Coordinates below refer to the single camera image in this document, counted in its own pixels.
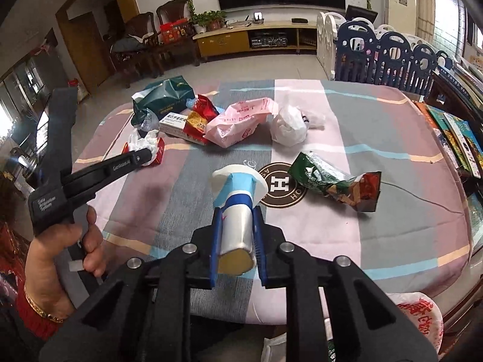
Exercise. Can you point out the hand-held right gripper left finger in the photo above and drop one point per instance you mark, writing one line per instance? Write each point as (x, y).
(217, 245)

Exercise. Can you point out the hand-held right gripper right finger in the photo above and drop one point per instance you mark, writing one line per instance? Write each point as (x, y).
(260, 245)

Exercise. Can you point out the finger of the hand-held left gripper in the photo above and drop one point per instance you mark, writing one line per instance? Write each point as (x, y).
(141, 156)

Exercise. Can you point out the white tissue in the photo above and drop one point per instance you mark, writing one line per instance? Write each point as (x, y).
(143, 141)

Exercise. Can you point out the blue and white paper cup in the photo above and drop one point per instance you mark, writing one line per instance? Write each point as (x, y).
(236, 230)

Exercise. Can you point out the clear plastic wrapper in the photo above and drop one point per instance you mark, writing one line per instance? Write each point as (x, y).
(149, 120)

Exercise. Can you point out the white medicine box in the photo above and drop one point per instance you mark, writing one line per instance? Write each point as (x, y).
(175, 126)

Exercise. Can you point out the yellow red snack wrapper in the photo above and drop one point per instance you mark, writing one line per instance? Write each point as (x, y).
(196, 124)

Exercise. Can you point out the green and red snack bag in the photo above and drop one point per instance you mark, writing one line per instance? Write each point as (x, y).
(324, 177)

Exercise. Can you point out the pink plastic bag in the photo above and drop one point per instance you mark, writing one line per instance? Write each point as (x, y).
(241, 120)

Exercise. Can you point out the white red-print plastic bin bag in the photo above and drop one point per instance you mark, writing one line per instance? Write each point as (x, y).
(419, 316)

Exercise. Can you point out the person's left forearm red sleeve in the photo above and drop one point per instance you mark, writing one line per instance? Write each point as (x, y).
(32, 326)

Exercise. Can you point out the person's left hand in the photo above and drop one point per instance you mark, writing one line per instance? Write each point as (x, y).
(49, 264)

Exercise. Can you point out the plaid tablecloth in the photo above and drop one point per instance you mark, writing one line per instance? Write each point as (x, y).
(151, 203)

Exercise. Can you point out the red printed cloth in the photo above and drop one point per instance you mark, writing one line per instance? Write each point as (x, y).
(11, 256)

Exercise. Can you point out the dark green tissue pack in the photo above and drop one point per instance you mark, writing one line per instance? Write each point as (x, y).
(166, 94)

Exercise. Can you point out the white sack with red print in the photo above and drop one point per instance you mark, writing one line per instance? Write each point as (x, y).
(79, 90)

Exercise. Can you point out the dark bag on chair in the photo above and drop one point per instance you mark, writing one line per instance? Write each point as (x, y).
(128, 43)

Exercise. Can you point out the wooden door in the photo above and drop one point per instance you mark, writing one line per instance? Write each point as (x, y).
(81, 49)

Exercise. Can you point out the red gift box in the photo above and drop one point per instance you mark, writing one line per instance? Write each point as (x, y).
(174, 32)

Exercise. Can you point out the dark wooden chair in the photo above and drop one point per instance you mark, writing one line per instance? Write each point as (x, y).
(171, 9)
(137, 26)

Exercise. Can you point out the wooden television cabinet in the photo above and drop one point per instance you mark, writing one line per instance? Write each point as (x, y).
(222, 41)

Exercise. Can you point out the potted green plant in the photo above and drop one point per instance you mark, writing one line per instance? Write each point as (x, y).
(207, 19)

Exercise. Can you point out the black stereo receiver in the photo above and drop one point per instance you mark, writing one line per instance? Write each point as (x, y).
(268, 39)

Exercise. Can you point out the navy baby fence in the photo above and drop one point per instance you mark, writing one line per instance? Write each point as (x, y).
(354, 64)

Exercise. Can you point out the small black set-top box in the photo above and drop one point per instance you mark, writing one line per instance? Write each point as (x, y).
(299, 20)

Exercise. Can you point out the white baby fence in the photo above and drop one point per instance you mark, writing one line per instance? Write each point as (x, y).
(326, 41)

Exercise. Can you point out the row of picture books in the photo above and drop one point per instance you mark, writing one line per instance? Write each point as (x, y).
(452, 135)

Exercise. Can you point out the black monitor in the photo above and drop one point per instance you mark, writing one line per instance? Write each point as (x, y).
(360, 14)

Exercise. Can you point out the stack of books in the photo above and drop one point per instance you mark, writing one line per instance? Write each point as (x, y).
(468, 83)

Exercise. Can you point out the white standing air conditioner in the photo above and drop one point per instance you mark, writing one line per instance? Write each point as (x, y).
(392, 7)

